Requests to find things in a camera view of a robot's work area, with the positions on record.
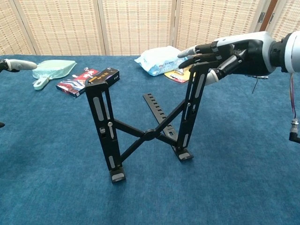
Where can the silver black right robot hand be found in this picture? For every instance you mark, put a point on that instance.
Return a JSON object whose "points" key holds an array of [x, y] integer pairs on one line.
{"points": [[253, 56]]}

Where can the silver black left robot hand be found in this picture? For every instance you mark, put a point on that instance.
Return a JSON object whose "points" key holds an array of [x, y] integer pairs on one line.
{"points": [[18, 64]]}

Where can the black folding stand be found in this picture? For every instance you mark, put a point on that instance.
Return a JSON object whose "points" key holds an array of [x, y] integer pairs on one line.
{"points": [[97, 110]]}

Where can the mint green dustpan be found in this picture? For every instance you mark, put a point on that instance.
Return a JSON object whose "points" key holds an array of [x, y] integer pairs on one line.
{"points": [[54, 69]]}

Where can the red black flat box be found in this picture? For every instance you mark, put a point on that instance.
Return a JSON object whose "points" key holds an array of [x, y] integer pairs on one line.
{"points": [[70, 85]]}

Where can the yellow razor blister pack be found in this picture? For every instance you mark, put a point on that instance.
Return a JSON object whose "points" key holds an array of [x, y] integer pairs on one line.
{"points": [[178, 76]]}

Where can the light blue wet wipes pack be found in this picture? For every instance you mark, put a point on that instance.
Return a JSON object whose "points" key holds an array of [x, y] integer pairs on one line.
{"points": [[159, 61]]}

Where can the black gold small box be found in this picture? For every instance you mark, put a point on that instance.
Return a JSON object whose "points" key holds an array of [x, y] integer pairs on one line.
{"points": [[112, 75]]}

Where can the blue table mat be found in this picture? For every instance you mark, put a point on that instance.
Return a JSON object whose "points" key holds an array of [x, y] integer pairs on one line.
{"points": [[211, 164]]}

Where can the bamboo folding screen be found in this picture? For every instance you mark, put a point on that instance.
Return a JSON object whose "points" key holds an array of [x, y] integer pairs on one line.
{"points": [[136, 25]]}

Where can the brown wooden post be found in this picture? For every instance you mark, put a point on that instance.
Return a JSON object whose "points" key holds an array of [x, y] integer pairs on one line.
{"points": [[268, 16]]}

